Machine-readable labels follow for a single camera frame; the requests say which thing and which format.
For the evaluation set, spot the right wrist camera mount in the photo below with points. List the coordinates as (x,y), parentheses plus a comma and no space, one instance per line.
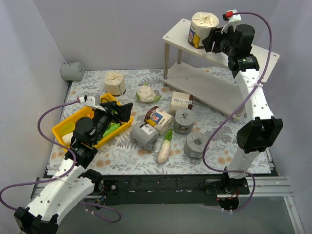
(233,19)

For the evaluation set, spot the grey roll front right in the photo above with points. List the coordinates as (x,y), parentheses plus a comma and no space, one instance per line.
(194,144)

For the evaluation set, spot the white daikon radish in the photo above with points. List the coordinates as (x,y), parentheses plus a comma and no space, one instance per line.
(165,148)

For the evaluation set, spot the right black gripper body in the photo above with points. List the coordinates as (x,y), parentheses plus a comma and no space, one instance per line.
(215,40)

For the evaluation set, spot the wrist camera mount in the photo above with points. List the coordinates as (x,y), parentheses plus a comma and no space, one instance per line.
(91,100)
(233,19)

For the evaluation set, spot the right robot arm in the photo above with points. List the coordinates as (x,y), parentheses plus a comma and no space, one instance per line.
(262,128)

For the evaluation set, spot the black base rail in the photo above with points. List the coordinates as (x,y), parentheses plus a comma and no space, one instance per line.
(163,189)

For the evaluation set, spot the yellow plastic tray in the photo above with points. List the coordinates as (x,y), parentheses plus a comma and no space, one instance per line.
(67,126)

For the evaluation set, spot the white cauliflower with leaves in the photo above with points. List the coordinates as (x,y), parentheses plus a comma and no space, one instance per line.
(146,94)

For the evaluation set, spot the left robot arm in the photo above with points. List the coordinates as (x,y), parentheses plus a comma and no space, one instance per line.
(74,180)

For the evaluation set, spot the grey roll lying down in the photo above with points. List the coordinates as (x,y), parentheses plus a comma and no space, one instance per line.
(144,135)

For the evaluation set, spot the green vegetable in tray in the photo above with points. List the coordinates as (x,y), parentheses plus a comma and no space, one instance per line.
(111,129)

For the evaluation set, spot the grey roll by wall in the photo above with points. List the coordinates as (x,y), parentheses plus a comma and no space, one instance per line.
(72,71)

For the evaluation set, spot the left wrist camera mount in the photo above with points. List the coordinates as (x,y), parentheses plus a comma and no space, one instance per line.
(91,100)

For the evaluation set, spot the white two-tier shelf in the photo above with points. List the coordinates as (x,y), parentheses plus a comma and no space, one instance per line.
(213,91)

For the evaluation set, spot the cream roll with cartoon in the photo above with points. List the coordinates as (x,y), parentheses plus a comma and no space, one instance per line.
(159,119)

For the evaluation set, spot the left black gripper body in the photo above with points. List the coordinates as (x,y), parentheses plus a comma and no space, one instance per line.
(113,111)

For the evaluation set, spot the cream roll with label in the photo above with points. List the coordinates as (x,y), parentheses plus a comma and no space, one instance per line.
(180,101)

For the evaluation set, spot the grey roll with logo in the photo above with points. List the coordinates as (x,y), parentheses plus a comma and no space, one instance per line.
(184,121)

